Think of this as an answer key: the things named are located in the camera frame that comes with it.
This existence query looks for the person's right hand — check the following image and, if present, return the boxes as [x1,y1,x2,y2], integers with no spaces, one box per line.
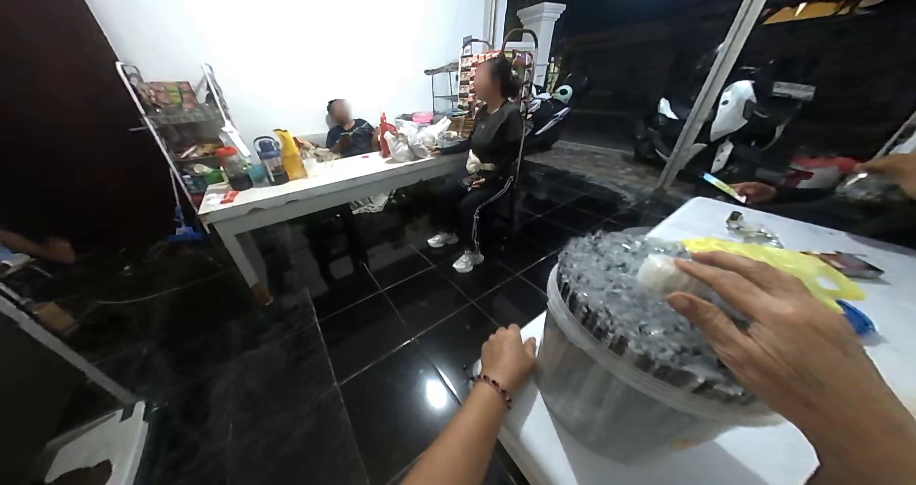
[666,250,881,449]

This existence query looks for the person's left hand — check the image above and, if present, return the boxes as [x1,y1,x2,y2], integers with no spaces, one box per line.
[481,324,537,400]

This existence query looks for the round white lump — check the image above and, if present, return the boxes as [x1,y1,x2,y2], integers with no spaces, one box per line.
[636,254,706,299]

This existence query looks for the person's right forearm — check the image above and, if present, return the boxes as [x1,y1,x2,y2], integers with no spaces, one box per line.
[791,356,916,485]

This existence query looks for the person's left forearm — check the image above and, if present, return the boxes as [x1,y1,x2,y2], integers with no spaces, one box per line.
[401,375,515,485]

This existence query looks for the crumpled clear plastic wrapper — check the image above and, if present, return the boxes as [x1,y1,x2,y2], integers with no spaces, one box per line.
[737,223,785,248]

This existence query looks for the yellow plastic bag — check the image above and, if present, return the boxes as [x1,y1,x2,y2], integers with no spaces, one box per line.
[682,239,867,314]

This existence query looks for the large translucent plastic bucket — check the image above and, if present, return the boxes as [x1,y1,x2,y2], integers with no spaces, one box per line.
[536,227,787,463]

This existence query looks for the smartphone with bright screen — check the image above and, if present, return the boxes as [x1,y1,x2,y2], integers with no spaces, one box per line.
[703,173,747,205]

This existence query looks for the pile of clear plastic packets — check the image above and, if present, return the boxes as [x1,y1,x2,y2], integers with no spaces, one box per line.
[557,229,758,404]

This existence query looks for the dark flat packet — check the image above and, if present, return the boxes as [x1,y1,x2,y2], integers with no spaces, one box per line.
[805,251,885,280]

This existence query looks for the blue plastic object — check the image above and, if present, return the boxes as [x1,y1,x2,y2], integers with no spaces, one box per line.
[836,299,877,337]

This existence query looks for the white-topped work table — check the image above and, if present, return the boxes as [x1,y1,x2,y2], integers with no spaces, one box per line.
[468,196,916,485]

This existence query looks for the clear plastic bundle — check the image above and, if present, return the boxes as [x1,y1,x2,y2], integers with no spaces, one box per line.
[836,172,904,203]

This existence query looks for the black and white motorcycle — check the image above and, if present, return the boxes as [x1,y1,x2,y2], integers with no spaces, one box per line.
[634,63,817,175]

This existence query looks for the white plastic bags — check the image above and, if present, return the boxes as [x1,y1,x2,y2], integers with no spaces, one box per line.
[385,116,452,163]

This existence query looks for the black and white scooter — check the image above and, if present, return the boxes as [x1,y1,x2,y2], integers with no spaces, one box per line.
[525,74,590,153]

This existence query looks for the long white table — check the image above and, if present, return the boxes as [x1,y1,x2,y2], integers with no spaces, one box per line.
[198,134,474,307]

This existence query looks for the display rack with sachets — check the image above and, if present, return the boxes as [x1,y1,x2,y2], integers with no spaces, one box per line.
[424,29,539,139]

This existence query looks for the blue water jug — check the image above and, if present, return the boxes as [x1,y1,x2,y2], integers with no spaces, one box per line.
[253,136,289,186]

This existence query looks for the white column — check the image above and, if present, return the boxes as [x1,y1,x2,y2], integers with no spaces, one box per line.
[517,1,567,89]

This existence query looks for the jar with red lid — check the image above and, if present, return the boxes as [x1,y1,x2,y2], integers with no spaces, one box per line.
[217,146,253,192]

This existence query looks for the metal rack with packets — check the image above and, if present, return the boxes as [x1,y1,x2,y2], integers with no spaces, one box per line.
[116,61,248,213]

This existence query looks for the white plastic stool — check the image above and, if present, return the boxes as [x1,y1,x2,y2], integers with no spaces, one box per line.
[43,400,151,485]

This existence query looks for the grey metal bar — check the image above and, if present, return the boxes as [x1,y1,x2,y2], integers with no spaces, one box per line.
[0,281,138,406]

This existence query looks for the dark brown door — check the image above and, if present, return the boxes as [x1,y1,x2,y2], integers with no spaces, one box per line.
[0,0,183,253]

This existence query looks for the light metal door frame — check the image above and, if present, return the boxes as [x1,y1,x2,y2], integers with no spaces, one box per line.
[657,0,783,191]

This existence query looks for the blue dustpan with handle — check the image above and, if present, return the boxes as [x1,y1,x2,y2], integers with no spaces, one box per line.
[169,174,206,243]

